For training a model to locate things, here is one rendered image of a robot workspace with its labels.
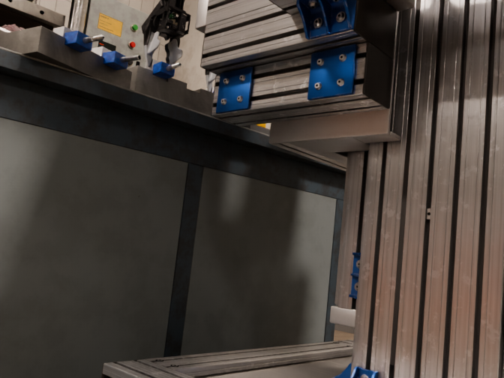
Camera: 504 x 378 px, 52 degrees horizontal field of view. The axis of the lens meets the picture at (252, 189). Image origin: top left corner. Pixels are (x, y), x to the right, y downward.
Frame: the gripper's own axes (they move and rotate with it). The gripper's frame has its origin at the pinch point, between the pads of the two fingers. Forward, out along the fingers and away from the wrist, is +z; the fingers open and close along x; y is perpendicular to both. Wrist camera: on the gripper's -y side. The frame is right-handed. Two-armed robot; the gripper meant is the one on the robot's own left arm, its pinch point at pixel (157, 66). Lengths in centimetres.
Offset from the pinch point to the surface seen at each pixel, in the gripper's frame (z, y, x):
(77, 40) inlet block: 6.6, 14.5, -27.6
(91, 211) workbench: 40.9, 4.0, -14.3
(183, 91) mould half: 5.1, 2.1, 7.5
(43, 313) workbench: 64, 4, -22
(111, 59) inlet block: 6.6, 10.5, -17.9
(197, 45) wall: -150, -291, 204
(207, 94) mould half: 3.6, 2.1, 15.5
